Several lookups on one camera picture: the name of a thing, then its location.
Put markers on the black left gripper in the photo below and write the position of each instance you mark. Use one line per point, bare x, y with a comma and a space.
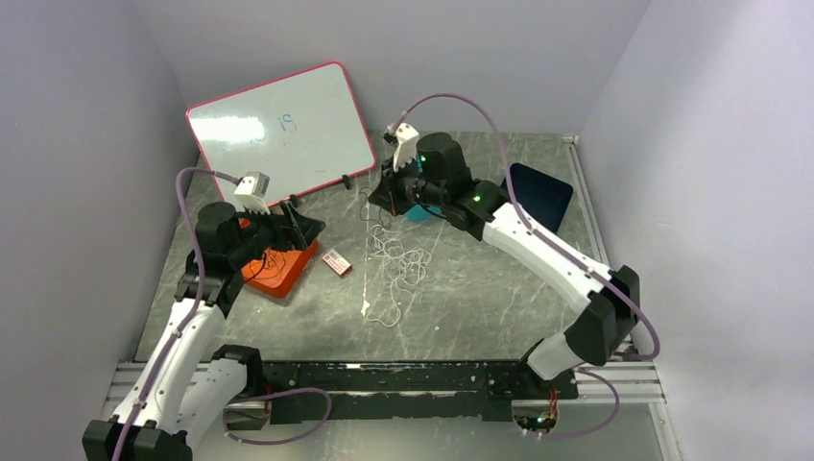
292, 231

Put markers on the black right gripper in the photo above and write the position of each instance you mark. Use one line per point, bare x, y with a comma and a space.
386, 195

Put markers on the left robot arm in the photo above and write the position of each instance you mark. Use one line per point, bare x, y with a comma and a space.
167, 412

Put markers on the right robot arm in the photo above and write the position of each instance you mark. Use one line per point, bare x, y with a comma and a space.
431, 171

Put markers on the teal square tray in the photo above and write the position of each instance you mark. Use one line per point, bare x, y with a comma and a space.
420, 213

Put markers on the small red white card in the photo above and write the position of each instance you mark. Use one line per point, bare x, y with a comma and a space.
337, 263

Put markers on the orange square tray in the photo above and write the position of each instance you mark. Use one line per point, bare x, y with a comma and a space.
275, 273

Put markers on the pink framed whiteboard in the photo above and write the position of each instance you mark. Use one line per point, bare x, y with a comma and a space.
304, 131

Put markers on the dark blue square tray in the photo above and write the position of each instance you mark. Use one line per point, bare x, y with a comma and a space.
543, 197

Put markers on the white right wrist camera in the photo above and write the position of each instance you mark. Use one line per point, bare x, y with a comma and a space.
405, 138

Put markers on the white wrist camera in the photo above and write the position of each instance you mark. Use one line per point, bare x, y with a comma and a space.
250, 193
405, 138

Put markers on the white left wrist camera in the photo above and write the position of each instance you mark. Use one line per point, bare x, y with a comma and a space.
250, 193

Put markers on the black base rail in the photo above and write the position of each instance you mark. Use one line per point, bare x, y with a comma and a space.
307, 390

